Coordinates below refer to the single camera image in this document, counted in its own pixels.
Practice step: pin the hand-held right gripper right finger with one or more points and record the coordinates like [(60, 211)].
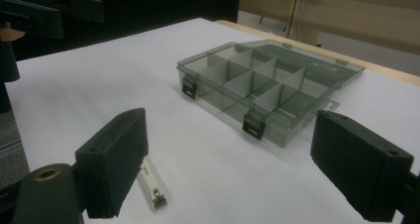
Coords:
[(356, 161)]

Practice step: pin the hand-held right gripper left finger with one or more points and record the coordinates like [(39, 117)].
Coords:
[(112, 158)]

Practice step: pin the silver nail clipper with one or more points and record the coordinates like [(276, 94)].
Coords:
[(152, 186)]

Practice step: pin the clear grey compartment storage box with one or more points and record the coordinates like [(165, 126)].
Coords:
[(261, 85)]

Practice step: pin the beige wooden partition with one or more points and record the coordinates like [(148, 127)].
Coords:
[(363, 16)]

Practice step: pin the thin metal stand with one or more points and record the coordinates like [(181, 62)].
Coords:
[(294, 9)]

